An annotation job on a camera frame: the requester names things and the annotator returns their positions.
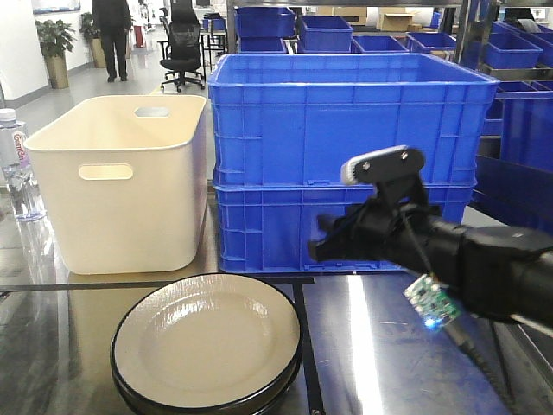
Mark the black cable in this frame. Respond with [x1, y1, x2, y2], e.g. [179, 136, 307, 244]
[447, 322, 519, 415]

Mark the black office chair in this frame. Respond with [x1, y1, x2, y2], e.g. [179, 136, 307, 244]
[160, 1, 206, 93]

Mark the green circuit board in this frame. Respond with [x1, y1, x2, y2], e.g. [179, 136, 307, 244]
[404, 274, 461, 331]

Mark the person in dark clothes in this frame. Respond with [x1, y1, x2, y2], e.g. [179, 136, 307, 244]
[92, 0, 131, 83]

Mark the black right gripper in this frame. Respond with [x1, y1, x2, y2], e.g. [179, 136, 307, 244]
[308, 202, 441, 268]

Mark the cream plastic storage bin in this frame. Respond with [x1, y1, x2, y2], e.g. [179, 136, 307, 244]
[25, 94, 207, 274]

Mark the large blue lower crate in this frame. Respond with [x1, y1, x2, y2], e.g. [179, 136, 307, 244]
[213, 168, 478, 276]

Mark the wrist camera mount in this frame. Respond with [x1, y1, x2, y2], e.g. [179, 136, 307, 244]
[340, 145, 429, 211]

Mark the large blue upper crate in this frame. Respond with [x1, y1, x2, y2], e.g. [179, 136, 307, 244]
[208, 53, 499, 187]

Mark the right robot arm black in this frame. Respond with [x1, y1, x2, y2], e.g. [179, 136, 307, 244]
[308, 200, 552, 327]

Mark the potted plant gold pot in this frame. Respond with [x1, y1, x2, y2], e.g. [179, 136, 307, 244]
[35, 20, 75, 89]

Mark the large blue crate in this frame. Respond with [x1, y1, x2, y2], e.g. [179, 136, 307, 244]
[213, 168, 478, 276]
[208, 53, 499, 187]

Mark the clear plastic water bottle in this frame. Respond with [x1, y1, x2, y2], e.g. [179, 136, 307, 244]
[1, 108, 46, 222]

